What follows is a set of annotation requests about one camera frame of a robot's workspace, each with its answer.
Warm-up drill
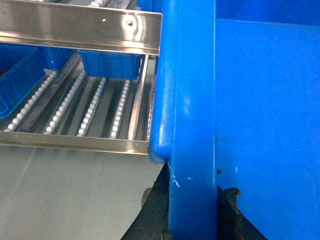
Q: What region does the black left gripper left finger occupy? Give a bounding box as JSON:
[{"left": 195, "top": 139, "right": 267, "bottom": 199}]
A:
[{"left": 122, "top": 164, "right": 170, "bottom": 240}]

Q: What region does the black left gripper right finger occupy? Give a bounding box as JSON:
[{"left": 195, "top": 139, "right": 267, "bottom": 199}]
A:
[{"left": 217, "top": 186, "right": 266, "bottom": 240}]

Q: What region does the large blue plastic crate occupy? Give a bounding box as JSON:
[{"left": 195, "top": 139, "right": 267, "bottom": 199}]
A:
[{"left": 149, "top": 0, "right": 320, "bottom": 240}]

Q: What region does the lower steel roller shelf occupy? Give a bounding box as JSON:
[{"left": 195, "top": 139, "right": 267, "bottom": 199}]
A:
[{"left": 0, "top": 53, "right": 156, "bottom": 155}]

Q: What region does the blue crate on shelf rear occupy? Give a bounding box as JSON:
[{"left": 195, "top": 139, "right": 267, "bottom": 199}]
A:
[{"left": 77, "top": 50, "right": 141, "bottom": 80}]

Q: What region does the blue crate on shelf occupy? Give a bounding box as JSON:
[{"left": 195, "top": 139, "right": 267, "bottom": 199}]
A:
[
  {"left": 0, "top": 43, "right": 75, "bottom": 119},
  {"left": 77, "top": 50, "right": 141, "bottom": 80}
]

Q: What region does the blue crate on shelf left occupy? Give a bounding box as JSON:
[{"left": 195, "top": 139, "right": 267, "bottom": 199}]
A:
[{"left": 0, "top": 43, "right": 75, "bottom": 119}]

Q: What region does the upper steel shelf rail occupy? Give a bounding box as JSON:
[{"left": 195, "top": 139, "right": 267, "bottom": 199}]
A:
[{"left": 0, "top": 0, "right": 162, "bottom": 56}]

